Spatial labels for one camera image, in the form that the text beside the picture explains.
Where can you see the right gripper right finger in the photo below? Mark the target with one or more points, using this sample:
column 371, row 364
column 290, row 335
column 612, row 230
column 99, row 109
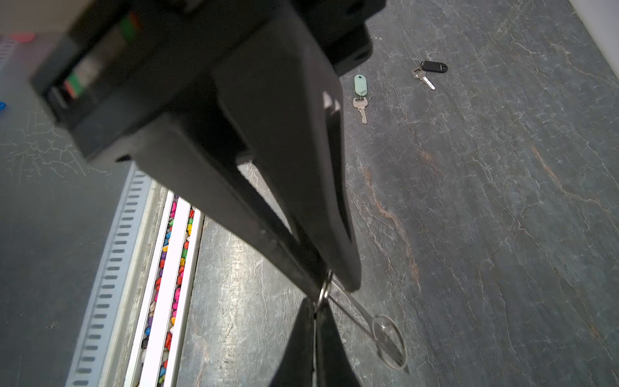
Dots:
column 332, row 365

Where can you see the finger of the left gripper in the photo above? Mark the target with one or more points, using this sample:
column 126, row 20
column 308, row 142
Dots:
column 195, row 157
column 286, row 102

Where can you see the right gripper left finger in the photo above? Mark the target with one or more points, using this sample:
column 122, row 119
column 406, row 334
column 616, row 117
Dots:
column 297, row 365

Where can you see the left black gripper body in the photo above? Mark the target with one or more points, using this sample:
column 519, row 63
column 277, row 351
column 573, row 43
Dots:
column 122, row 63

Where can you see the metal ring disc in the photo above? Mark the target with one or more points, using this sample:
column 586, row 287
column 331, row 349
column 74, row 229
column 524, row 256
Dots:
column 379, row 328

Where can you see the key with black tag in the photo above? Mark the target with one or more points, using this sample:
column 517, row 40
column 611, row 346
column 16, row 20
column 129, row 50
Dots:
column 429, row 67

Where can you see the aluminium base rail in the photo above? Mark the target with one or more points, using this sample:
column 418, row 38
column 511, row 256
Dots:
column 159, row 334

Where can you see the white slotted cable duct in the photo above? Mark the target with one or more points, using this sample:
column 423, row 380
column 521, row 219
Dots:
column 104, row 303

